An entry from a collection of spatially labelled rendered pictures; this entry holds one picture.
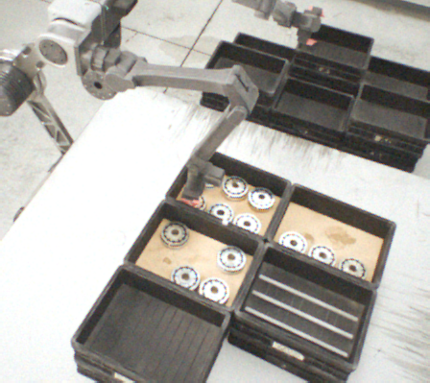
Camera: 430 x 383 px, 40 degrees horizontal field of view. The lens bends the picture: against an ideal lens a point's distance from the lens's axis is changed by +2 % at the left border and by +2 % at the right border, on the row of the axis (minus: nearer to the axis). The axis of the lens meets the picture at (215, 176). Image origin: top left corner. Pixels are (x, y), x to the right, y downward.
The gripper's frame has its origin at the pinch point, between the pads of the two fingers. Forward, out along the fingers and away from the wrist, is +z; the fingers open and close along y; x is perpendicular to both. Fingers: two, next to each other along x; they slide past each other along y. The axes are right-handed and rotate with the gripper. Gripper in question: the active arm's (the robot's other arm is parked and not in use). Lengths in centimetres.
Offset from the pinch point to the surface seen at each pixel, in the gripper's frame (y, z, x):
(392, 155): 98, 44, -80
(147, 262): -28.2, 4.3, 7.1
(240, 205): 7.2, 4.0, -17.2
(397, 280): 5, 17, -82
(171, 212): -8.8, -1.0, 5.5
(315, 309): -25, 4, -52
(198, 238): -12.6, 4.2, -6.5
